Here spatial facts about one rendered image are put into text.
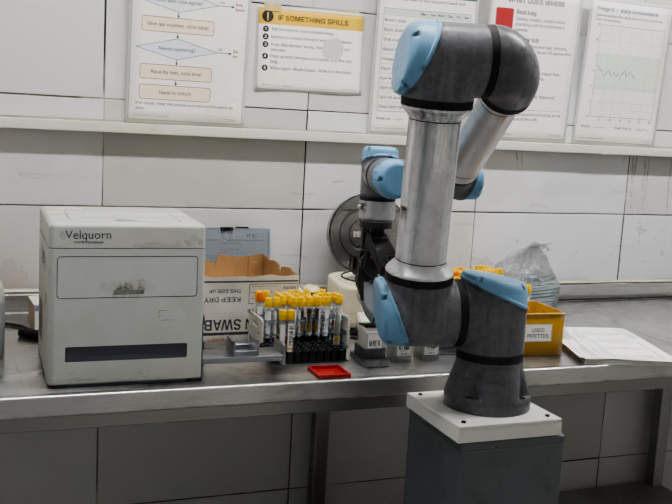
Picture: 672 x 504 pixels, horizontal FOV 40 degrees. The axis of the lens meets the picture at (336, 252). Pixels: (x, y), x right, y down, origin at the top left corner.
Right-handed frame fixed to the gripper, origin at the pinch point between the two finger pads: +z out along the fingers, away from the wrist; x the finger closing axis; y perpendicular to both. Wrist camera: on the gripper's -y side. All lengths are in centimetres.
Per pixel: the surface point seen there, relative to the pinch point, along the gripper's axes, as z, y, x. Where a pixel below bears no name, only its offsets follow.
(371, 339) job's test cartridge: 4.5, -1.1, 0.8
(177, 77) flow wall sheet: -48, 57, 31
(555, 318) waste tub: 1.2, -1.6, -43.8
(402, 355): 8.5, -0.1, -7.1
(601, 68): -59, 56, -92
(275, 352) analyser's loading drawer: 6.0, -2.7, 22.2
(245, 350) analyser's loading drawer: 4.8, -4.5, 28.9
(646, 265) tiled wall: 0, 58, -118
